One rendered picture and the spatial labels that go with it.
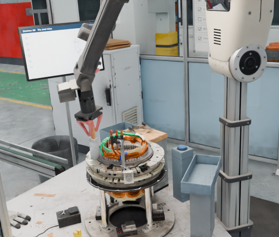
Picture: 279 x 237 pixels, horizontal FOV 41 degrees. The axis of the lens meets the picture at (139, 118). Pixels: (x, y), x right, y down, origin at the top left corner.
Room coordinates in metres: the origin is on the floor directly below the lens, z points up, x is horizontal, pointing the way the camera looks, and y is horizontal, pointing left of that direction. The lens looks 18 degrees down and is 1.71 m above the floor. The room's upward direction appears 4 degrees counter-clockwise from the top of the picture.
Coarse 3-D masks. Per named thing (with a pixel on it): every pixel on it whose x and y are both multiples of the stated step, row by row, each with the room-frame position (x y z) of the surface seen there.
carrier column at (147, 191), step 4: (148, 188) 1.28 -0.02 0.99; (144, 192) 1.28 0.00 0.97; (148, 192) 1.28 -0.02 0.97; (144, 196) 1.28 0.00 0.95; (148, 196) 1.28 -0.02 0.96; (148, 200) 1.28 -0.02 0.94; (148, 204) 1.28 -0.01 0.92; (148, 208) 1.28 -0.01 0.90; (148, 212) 1.28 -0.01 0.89; (148, 216) 1.28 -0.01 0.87; (148, 220) 1.28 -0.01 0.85; (148, 224) 1.28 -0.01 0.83; (148, 228) 1.28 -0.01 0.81
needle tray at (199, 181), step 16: (192, 160) 1.35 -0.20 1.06; (208, 160) 1.38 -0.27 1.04; (192, 176) 1.29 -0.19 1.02; (208, 176) 1.28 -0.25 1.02; (192, 192) 1.16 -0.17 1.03; (208, 192) 1.14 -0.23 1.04; (192, 208) 1.24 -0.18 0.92; (208, 208) 1.21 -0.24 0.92; (192, 224) 1.24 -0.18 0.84; (208, 224) 1.21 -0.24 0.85
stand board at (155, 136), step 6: (144, 126) 1.78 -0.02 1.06; (132, 132) 1.71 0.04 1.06; (138, 132) 1.70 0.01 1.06; (144, 132) 1.70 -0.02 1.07; (150, 132) 1.69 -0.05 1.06; (156, 132) 1.69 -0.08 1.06; (162, 132) 1.68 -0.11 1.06; (150, 138) 1.61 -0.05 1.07; (156, 138) 1.62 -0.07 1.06; (162, 138) 1.64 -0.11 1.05
